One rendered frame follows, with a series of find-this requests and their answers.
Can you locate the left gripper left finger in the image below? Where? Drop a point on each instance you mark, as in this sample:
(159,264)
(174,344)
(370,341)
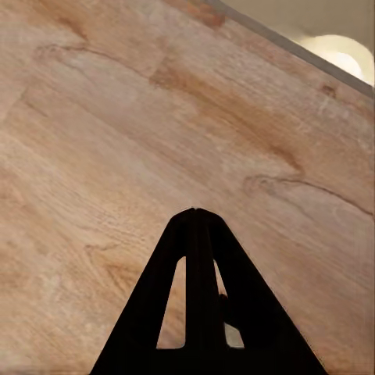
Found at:
(131,347)

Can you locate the coffee table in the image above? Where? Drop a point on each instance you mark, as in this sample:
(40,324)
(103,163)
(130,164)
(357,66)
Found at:
(335,36)

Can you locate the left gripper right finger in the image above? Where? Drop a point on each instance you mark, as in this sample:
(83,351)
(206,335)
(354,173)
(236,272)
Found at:
(273,345)

